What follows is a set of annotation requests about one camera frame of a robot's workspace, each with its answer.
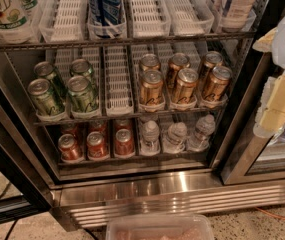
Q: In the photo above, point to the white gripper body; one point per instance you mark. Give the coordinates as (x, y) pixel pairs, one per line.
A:
(271, 117)

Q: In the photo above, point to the red coke can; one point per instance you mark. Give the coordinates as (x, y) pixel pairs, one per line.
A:
(96, 146)
(99, 126)
(123, 124)
(70, 128)
(70, 149)
(124, 145)

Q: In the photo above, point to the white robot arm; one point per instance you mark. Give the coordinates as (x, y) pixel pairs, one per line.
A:
(274, 43)

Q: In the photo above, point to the gold can front right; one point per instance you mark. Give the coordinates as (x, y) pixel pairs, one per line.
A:
(216, 83)

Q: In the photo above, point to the gold can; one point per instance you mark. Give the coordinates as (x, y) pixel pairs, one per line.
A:
(186, 82)
(177, 62)
(216, 83)
(208, 62)
(149, 62)
(151, 85)

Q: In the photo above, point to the right glass fridge door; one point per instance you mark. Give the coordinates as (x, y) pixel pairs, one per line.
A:
(254, 146)

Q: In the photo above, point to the gold can rear right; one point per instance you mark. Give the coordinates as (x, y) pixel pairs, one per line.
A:
(208, 62)

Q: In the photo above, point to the gold can front middle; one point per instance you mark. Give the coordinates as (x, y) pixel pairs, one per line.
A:
(186, 82)

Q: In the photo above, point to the gold can rear middle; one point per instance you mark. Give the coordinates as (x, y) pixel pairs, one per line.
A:
(177, 62)

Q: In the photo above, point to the gold can front left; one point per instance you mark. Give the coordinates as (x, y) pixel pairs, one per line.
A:
(151, 85)

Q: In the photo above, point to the gold can rear left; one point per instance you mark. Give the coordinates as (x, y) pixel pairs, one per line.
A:
(149, 62)

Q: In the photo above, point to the empty white tray middle shelf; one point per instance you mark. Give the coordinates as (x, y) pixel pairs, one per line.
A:
(118, 91)

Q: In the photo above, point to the green can front right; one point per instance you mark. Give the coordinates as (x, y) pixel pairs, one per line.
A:
(81, 94)

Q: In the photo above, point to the green can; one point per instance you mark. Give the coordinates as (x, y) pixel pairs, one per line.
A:
(50, 72)
(44, 98)
(81, 94)
(84, 68)

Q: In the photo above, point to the green can rear right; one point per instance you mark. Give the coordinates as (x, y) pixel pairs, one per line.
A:
(84, 68)

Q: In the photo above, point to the green can rear left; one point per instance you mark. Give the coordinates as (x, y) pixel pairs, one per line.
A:
(50, 72)

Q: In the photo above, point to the green can front left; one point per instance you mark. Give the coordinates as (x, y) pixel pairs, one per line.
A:
(44, 98)

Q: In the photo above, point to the left open fridge door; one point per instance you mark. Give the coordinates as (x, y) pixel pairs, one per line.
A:
(25, 193)

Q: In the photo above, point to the water bottle right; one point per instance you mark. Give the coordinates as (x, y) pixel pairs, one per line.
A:
(199, 138)

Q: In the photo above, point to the water bottle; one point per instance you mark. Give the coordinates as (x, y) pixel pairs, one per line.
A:
(150, 138)
(175, 137)
(199, 138)

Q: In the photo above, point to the white label bottle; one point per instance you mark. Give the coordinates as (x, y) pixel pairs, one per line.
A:
(234, 14)

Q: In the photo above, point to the water bottle middle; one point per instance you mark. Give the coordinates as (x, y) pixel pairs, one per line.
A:
(175, 137)

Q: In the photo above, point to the empty white tray top right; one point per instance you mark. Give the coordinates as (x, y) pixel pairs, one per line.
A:
(189, 17)

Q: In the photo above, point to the empty white tray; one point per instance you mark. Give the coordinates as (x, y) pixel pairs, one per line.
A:
(63, 20)
(150, 18)
(189, 17)

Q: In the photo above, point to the water bottle left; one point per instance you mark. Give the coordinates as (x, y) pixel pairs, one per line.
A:
(150, 138)

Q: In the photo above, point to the empty white tray top middle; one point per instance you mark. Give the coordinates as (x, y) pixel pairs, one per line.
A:
(150, 18)

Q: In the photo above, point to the clear plastic container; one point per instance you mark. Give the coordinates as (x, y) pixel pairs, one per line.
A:
(160, 227)

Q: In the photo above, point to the blue pepsi bottle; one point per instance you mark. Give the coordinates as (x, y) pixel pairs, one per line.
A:
(106, 19)

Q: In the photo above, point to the empty white tray top left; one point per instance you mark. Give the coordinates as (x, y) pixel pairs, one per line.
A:
(63, 20)

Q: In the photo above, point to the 7up bottle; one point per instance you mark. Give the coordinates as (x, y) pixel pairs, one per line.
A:
(14, 23)

